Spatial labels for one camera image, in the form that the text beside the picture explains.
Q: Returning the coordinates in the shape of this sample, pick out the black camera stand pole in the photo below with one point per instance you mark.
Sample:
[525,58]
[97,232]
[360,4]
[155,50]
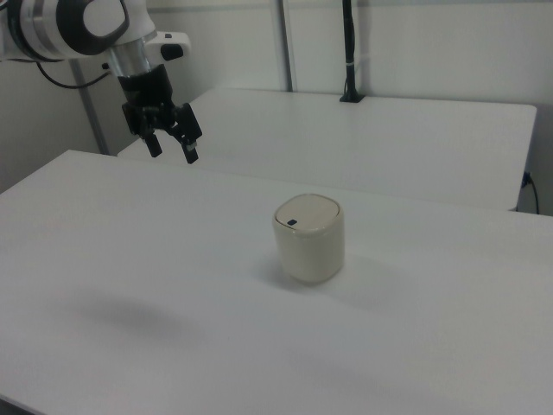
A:
[351,52]

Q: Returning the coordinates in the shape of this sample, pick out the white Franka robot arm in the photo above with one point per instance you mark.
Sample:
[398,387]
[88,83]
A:
[52,26]

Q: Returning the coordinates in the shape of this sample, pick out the grey metal frame post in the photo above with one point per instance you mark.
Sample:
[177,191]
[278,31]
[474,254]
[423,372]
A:
[88,108]

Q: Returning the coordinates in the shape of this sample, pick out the cream trash bin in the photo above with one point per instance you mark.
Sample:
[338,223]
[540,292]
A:
[309,240]

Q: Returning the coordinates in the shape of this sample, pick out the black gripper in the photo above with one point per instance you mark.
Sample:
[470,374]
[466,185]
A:
[149,95]

